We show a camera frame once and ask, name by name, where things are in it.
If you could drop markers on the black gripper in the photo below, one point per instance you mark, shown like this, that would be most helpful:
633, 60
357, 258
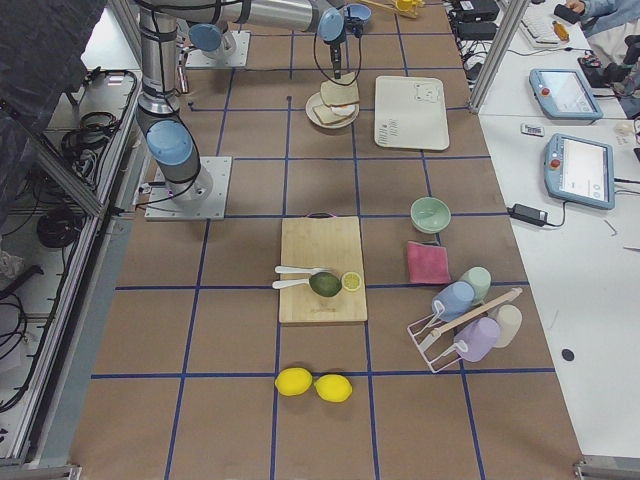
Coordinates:
335, 51

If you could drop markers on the white bread slice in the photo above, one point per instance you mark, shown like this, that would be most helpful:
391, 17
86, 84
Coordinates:
340, 92

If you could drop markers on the white round plate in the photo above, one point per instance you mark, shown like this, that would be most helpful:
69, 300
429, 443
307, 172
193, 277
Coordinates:
315, 100

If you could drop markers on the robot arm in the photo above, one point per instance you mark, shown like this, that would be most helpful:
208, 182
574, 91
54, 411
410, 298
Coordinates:
168, 139
214, 40

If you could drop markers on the bread slice on plate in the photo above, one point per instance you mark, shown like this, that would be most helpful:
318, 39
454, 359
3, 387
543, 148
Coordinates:
330, 115

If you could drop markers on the blue bowl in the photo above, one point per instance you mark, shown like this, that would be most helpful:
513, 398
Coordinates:
356, 15

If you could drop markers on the white bear tray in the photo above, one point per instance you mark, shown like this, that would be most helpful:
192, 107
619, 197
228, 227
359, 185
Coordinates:
410, 113

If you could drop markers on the green bowl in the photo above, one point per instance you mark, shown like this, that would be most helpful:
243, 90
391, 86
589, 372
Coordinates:
430, 215

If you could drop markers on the lemon half slice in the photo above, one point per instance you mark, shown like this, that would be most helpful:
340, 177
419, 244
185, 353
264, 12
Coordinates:
351, 281

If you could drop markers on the pink cloth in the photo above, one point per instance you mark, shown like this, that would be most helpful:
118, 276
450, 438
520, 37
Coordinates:
427, 264

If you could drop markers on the green avocado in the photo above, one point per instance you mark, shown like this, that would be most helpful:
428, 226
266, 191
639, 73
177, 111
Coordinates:
325, 284

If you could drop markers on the white plastic spoon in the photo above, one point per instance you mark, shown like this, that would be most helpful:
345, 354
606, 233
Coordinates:
281, 284

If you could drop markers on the upper teach pendant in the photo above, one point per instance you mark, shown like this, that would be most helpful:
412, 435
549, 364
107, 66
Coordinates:
564, 94

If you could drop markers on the teach pendant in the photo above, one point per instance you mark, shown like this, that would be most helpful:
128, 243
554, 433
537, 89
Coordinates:
579, 170
564, 94

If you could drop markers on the black power adapter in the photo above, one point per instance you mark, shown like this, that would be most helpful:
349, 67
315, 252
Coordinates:
528, 214

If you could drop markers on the green mug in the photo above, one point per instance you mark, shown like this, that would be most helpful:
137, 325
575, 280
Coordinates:
479, 278

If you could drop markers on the blue mug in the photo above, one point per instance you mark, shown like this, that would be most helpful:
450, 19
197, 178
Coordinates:
453, 301

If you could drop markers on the lower teach pendant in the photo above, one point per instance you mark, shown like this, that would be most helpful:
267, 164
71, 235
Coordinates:
579, 170

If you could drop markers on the beige mug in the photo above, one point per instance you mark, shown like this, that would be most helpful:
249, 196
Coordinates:
509, 319

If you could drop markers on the purple mug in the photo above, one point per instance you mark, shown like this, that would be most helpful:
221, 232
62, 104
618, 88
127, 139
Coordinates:
474, 341

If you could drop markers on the yellow lemon left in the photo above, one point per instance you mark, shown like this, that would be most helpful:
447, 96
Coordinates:
293, 381

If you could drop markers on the yellow lemon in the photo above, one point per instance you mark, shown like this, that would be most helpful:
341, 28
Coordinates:
293, 381
333, 388

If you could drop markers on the yellow lemon right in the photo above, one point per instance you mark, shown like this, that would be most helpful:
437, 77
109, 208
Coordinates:
333, 388

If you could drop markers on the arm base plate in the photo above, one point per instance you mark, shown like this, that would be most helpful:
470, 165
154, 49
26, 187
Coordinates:
195, 59
204, 199

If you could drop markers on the white wire mug rack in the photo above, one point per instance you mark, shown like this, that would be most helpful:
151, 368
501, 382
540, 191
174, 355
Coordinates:
434, 339

